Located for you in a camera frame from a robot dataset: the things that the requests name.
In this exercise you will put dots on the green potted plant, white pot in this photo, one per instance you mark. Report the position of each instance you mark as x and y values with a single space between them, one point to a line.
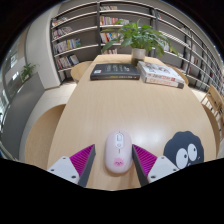
140 36

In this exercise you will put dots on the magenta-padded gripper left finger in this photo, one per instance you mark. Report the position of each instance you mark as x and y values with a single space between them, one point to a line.
68 168

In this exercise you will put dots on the group of wooden frame chairs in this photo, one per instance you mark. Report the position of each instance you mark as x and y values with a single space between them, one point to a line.
211 98

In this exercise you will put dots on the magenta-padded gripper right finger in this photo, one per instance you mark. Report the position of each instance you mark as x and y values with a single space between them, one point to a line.
160 168

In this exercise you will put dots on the dark cartoon-eyed mouse pad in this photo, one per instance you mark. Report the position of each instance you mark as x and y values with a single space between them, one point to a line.
181 146

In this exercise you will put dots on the small green potted plant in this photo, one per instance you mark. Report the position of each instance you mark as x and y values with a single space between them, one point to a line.
27 70

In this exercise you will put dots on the pink computer mouse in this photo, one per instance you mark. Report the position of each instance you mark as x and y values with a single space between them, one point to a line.
118 150

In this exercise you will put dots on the tall bookshelf unit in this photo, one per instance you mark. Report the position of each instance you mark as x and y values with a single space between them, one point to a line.
78 33

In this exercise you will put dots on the black book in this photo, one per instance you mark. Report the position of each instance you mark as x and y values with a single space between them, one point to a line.
115 70

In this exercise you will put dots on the grey low counter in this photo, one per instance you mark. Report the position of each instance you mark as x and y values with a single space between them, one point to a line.
20 110

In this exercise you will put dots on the white illustrated book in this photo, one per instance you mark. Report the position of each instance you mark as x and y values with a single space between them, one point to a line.
160 70

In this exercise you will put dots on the white book with red lettering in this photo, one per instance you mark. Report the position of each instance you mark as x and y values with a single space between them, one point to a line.
163 82

